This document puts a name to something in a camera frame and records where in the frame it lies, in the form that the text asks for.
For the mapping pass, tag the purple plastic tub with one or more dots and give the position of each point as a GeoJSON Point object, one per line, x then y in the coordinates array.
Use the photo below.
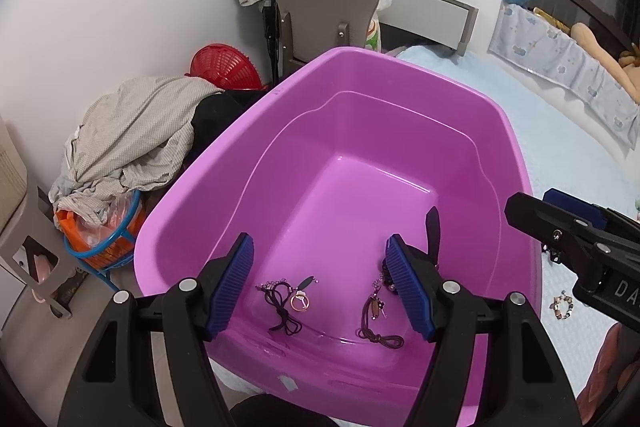
{"type": "Point", "coordinates": [353, 148]}

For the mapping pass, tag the tan teddy bear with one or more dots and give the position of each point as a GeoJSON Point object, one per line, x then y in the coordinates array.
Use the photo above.
{"type": "Point", "coordinates": [625, 69]}

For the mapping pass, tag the blue wire basket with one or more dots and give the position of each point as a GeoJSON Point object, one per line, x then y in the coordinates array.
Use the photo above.
{"type": "Point", "coordinates": [100, 249]}

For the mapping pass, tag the black patterned lanyard keychain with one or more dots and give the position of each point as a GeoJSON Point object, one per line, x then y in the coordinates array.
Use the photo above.
{"type": "Point", "coordinates": [553, 253]}

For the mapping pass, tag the light blue bed cover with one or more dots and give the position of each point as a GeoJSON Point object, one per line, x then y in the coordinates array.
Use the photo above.
{"type": "Point", "coordinates": [557, 154]}

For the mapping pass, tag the right hand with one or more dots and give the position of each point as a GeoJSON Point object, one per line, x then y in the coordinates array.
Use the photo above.
{"type": "Point", "coordinates": [603, 372]}

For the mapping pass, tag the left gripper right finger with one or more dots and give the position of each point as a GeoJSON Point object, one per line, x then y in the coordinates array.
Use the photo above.
{"type": "Point", "coordinates": [524, 382]}

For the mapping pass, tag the blue patterned bumper cloth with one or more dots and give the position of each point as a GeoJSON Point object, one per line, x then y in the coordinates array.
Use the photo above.
{"type": "Point", "coordinates": [529, 42]}

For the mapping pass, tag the red plastic basket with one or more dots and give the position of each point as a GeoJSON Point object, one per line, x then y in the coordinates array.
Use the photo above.
{"type": "Point", "coordinates": [226, 67]}

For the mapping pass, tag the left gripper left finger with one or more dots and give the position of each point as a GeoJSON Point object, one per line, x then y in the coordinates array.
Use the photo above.
{"type": "Point", "coordinates": [114, 383]}

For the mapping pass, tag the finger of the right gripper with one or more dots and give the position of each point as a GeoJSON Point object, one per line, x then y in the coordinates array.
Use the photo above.
{"type": "Point", "coordinates": [601, 218]}
{"type": "Point", "coordinates": [552, 225]}

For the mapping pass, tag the grey clothes pile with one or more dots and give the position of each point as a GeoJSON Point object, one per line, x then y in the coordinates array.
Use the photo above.
{"type": "Point", "coordinates": [135, 138]}

